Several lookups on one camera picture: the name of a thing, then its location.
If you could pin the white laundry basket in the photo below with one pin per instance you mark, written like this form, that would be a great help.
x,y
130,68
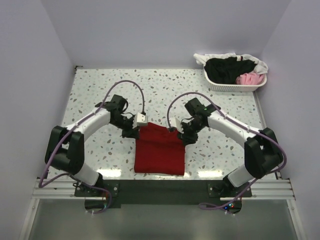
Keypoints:
x,y
233,87

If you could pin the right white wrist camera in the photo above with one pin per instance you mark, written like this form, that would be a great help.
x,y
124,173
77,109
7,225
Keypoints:
x,y
176,124

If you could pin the aluminium frame rail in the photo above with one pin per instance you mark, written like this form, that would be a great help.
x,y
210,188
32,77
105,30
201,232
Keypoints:
x,y
270,189

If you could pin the red t shirt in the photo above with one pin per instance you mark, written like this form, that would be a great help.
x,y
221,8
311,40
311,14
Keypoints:
x,y
159,151

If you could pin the pink garment in basket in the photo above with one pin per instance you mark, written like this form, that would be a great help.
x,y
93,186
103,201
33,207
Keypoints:
x,y
250,79

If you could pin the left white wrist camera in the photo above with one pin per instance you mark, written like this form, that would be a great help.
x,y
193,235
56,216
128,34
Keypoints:
x,y
140,120

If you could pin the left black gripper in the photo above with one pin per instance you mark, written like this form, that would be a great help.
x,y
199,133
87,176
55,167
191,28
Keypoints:
x,y
131,132

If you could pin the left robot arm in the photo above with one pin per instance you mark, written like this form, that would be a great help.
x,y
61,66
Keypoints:
x,y
66,146

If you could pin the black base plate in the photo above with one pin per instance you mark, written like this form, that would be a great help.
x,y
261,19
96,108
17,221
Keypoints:
x,y
116,193

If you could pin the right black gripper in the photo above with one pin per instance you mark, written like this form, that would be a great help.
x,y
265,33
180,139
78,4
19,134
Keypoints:
x,y
186,138

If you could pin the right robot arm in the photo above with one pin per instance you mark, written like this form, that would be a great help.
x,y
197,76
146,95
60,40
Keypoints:
x,y
262,153

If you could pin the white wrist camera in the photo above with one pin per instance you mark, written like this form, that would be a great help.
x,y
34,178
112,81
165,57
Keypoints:
x,y
140,120
176,124

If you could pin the black garment in basket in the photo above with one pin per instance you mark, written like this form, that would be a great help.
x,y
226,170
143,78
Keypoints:
x,y
225,71

